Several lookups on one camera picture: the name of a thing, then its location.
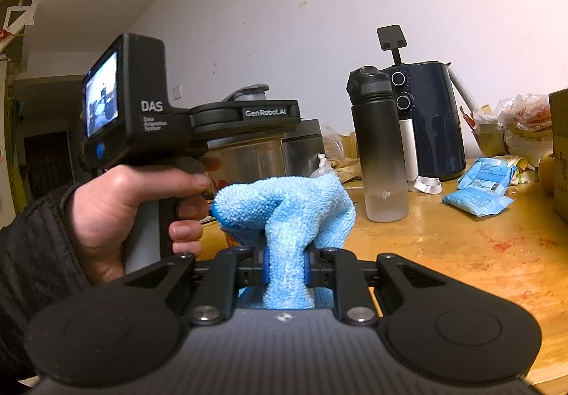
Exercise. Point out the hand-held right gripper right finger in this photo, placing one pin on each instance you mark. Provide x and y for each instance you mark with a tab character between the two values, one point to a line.
306	270

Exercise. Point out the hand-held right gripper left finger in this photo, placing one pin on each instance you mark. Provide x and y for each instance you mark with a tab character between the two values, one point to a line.
265	270

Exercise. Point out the blue microfiber cloth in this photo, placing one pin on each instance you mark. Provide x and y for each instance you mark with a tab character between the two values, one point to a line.
284	208

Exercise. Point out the grey lid shaker bottle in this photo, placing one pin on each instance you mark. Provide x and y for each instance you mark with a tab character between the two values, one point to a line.
248	159

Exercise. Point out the person's left forearm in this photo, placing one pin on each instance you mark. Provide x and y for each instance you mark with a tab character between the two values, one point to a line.
31	270

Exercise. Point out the person's left hand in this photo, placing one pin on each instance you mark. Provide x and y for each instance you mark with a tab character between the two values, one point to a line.
106	208

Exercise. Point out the white plastic bag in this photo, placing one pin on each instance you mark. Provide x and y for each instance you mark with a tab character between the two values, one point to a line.
324	166

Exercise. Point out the brown paper bag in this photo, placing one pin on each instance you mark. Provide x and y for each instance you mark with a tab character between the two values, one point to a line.
348	171

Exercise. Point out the dark door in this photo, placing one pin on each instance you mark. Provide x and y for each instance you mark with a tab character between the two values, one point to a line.
46	173

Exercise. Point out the grey rice cooker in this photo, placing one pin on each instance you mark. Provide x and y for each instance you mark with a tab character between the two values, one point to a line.
304	146

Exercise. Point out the black gradient water bottle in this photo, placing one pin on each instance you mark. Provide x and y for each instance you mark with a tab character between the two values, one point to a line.
377	146

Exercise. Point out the white framed backboard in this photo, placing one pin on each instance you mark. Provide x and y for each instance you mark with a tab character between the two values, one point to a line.
17	22

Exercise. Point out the blue wipe packet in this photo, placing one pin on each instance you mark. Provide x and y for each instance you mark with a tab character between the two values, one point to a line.
477	204
486	175

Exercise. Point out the dark blue air fryer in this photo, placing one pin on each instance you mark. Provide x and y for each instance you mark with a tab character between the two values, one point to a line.
437	133

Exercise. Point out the small brown carton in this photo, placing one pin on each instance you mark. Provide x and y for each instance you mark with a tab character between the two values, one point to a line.
488	137

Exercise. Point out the white tube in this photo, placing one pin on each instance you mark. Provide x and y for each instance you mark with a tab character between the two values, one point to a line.
461	88

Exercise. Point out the black phone stand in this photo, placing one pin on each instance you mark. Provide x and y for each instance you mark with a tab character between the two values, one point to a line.
392	37

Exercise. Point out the orange fruit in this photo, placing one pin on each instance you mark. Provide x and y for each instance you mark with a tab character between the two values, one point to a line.
546	173

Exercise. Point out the clear bag of food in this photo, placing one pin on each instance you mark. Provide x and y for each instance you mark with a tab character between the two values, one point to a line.
528	119

